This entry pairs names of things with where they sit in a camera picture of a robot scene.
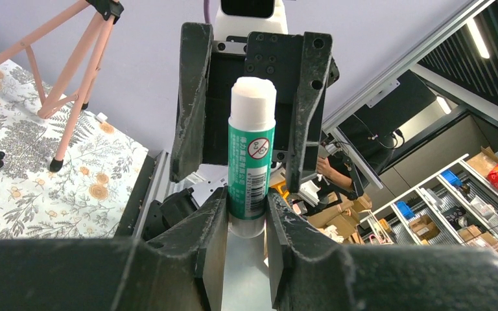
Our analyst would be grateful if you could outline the white glue stick cap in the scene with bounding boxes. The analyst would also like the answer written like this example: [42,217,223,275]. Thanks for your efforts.
[95,113,108,123]

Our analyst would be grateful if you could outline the pink music stand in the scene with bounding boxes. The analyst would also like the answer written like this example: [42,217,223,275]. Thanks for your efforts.
[0,0,125,174]

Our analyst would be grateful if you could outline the black computer monitor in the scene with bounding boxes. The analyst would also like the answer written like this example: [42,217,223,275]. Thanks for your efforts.
[337,71,436,175]

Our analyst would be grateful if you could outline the metal storage shelving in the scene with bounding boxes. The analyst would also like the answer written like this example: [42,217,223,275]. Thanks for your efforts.
[358,148,498,251]

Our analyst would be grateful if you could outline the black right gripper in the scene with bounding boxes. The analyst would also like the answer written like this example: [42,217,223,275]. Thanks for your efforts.
[169,22,339,193]

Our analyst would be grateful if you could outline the person at desk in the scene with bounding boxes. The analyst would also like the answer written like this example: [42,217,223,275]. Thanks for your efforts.
[316,151,364,200]

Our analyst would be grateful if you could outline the floral patterned table mat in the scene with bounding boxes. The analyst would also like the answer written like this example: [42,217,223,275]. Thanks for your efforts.
[0,60,148,239]

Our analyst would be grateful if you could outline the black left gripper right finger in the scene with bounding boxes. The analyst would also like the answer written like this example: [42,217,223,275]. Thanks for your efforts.
[266,189,498,310]

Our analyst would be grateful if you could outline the green white glue stick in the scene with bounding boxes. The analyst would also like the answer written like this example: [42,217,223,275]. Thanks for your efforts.
[228,76,276,238]

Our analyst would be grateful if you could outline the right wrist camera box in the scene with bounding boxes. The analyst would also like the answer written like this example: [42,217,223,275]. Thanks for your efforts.
[213,1,289,41]

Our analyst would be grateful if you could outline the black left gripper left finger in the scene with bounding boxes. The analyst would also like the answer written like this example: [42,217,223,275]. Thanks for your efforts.
[0,188,228,310]

